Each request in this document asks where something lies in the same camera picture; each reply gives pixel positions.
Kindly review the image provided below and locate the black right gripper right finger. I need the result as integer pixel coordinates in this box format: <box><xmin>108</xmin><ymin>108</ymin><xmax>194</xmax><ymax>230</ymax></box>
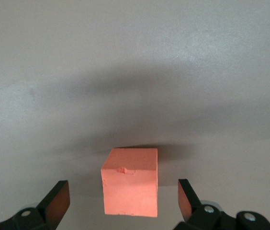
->
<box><xmin>173</xmin><ymin>179</ymin><xmax>270</xmax><ymax>230</ymax></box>

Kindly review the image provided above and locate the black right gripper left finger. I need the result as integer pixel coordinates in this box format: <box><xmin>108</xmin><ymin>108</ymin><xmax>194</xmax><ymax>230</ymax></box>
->
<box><xmin>0</xmin><ymin>180</ymin><xmax>71</xmax><ymax>230</ymax></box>

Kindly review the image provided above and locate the orange foam block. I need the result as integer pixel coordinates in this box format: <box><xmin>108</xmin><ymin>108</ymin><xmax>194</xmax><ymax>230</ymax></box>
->
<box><xmin>100</xmin><ymin>147</ymin><xmax>159</xmax><ymax>219</ymax></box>

